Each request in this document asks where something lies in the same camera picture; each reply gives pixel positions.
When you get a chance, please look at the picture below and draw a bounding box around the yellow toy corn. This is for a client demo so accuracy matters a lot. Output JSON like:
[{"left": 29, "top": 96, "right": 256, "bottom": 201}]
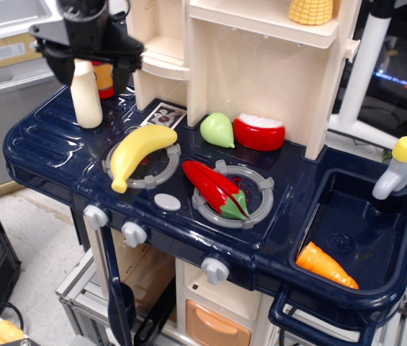
[{"left": 288, "top": 0, "right": 334, "bottom": 25}]

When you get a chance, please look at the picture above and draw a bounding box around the grey stove knob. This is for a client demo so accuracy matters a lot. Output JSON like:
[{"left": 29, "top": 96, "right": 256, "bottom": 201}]
[
  {"left": 121, "top": 221, "right": 148, "bottom": 248},
  {"left": 84, "top": 205, "right": 109, "bottom": 229},
  {"left": 201, "top": 257, "right": 230, "bottom": 285}
]

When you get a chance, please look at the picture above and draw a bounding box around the cream toy kitchen shelf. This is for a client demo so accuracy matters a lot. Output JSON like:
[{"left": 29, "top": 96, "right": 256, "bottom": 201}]
[{"left": 126, "top": 0, "right": 361, "bottom": 160}]

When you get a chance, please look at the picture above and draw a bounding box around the silver toy dishwasher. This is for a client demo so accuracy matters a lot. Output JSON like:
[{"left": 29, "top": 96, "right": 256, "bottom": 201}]
[{"left": 0, "top": 1, "right": 61, "bottom": 185}]

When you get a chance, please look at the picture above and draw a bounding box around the grey oval button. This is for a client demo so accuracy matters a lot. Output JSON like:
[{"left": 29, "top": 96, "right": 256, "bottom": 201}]
[{"left": 153, "top": 193, "right": 182, "bottom": 211}]

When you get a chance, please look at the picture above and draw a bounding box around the grey toy faucet yellow cap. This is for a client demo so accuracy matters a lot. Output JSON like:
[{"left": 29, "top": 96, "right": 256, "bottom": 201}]
[{"left": 372, "top": 136, "right": 407, "bottom": 200}]

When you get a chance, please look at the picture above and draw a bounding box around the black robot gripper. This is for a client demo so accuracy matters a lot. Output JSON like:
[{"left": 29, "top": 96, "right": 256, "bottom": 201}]
[{"left": 29, "top": 1, "right": 144, "bottom": 93}]

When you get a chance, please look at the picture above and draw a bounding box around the grey right burner ring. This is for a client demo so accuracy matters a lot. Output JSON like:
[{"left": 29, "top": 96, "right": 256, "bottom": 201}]
[{"left": 191, "top": 159, "right": 275, "bottom": 230}]

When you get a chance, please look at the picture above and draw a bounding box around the cream detergent bottle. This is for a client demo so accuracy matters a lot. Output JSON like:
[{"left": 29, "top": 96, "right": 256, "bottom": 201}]
[{"left": 70, "top": 59, "right": 102, "bottom": 128}]

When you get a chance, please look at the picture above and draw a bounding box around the navy toy kitchen counter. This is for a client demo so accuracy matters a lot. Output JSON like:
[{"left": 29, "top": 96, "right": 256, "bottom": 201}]
[{"left": 4, "top": 88, "right": 407, "bottom": 345}]

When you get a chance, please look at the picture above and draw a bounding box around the red toy chili pepper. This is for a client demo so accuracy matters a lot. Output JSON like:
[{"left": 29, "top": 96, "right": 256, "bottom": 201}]
[{"left": 182, "top": 160, "right": 250, "bottom": 221}]

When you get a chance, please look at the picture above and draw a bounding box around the red toy cheese wheel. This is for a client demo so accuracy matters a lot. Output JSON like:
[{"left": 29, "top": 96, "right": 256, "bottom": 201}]
[{"left": 233, "top": 113, "right": 286, "bottom": 151}]

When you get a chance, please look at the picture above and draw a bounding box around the yellow toy banana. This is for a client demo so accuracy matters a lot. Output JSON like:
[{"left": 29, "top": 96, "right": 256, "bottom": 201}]
[{"left": 110, "top": 125, "right": 178, "bottom": 193}]

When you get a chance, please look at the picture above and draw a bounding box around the orange toy drawer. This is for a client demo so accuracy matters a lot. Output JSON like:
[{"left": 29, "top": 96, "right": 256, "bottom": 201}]
[{"left": 186, "top": 300, "right": 251, "bottom": 346}]

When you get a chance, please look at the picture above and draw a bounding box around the grey right stove knob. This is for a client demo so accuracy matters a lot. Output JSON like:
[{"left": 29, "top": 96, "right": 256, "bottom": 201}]
[{"left": 201, "top": 257, "right": 230, "bottom": 285}]

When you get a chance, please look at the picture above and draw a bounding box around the yellow toy bottom left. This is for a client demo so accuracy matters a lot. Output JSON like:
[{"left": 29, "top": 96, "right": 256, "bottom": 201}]
[{"left": 0, "top": 320, "right": 25, "bottom": 345}]

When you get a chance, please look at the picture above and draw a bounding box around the grey left burner ring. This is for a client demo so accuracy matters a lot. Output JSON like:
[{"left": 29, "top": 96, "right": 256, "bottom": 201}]
[{"left": 102, "top": 138, "right": 182, "bottom": 191}]

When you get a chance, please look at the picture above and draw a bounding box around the grey left stove knob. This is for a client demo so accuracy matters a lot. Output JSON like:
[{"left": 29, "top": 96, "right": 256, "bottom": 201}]
[{"left": 84, "top": 205, "right": 109, "bottom": 229}]

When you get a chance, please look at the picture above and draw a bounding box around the orange toy carrot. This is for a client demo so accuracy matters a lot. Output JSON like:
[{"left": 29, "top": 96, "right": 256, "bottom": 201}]
[{"left": 295, "top": 241, "right": 359, "bottom": 290}]

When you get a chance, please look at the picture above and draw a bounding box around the red ketchup bottle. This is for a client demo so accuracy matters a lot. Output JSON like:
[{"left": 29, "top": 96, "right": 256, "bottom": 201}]
[{"left": 91, "top": 61, "right": 115, "bottom": 99}]

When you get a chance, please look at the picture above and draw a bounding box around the green toy pear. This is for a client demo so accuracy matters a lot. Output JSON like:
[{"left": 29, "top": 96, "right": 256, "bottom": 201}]
[{"left": 200, "top": 112, "right": 235, "bottom": 148}]

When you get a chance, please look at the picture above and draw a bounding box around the grey burner ring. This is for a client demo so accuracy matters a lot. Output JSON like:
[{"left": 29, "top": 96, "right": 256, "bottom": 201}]
[
  {"left": 102, "top": 138, "right": 182, "bottom": 191},
  {"left": 191, "top": 159, "right": 275, "bottom": 230}
]

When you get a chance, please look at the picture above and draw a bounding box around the aluminium frame base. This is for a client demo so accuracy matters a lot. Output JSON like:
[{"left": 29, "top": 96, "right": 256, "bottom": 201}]
[{"left": 55, "top": 248, "right": 189, "bottom": 346}]

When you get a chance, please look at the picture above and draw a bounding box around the grey middle stove knob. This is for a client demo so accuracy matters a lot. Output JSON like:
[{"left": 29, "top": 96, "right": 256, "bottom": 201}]
[{"left": 121, "top": 221, "right": 148, "bottom": 248}]

